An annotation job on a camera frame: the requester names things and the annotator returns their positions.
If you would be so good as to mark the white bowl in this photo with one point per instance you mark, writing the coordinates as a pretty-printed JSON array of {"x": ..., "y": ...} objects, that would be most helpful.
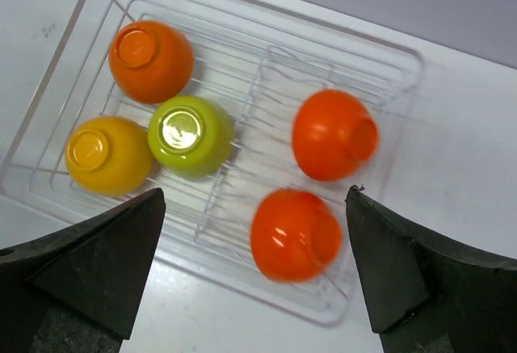
[{"x": 151, "y": 61}]

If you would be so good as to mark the orange bowl carried to rack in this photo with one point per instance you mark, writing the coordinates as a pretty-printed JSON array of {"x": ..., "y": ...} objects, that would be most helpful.
[{"x": 294, "y": 236}]

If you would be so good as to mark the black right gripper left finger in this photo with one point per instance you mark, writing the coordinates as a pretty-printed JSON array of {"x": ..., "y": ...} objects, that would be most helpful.
[{"x": 79, "y": 289}]

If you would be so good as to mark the orange bowl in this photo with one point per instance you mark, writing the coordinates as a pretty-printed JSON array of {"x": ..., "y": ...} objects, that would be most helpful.
[{"x": 333, "y": 135}]

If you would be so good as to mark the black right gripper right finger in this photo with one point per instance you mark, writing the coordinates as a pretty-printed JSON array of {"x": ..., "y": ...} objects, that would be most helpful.
[{"x": 426, "y": 292}]

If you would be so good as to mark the green bowl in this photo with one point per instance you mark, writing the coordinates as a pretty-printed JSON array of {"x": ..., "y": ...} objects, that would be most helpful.
[{"x": 190, "y": 136}]

